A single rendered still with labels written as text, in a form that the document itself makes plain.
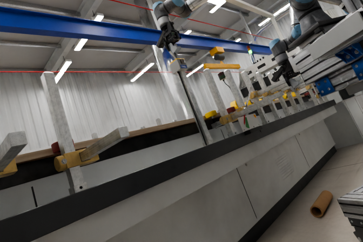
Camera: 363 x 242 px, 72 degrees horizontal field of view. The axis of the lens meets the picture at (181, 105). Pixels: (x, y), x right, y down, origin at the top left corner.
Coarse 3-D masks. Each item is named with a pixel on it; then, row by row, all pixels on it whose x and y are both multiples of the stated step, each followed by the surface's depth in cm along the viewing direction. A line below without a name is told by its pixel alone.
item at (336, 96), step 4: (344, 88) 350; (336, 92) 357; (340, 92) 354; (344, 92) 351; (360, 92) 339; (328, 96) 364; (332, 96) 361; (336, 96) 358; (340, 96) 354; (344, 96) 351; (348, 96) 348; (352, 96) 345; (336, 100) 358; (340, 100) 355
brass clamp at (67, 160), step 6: (78, 150) 86; (60, 156) 83; (66, 156) 83; (72, 156) 84; (78, 156) 85; (96, 156) 90; (54, 162) 84; (60, 162) 81; (66, 162) 82; (72, 162) 83; (78, 162) 85; (84, 162) 86; (90, 162) 88; (60, 168) 81; (66, 168) 82
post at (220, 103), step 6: (204, 72) 165; (210, 72) 165; (210, 78) 163; (210, 84) 163; (216, 90) 162; (216, 96) 161; (216, 102) 161; (222, 102) 161; (222, 108) 159; (222, 114) 159; (228, 126) 157; (228, 132) 157
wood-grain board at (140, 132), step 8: (296, 96) 317; (304, 96) 339; (184, 120) 157; (192, 120) 163; (144, 128) 134; (152, 128) 138; (160, 128) 142; (168, 128) 147; (136, 136) 132; (80, 144) 107; (88, 144) 109; (32, 152) 94; (40, 152) 95; (48, 152) 97; (16, 160) 89; (24, 160) 91; (32, 160) 95
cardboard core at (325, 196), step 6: (324, 192) 187; (330, 192) 188; (318, 198) 180; (324, 198) 179; (330, 198) 183; (318, 204) 170; (324, 204) 172; (312, 210) 172; (318, 210) 176; (324, 210) 169; (318, 216) 168
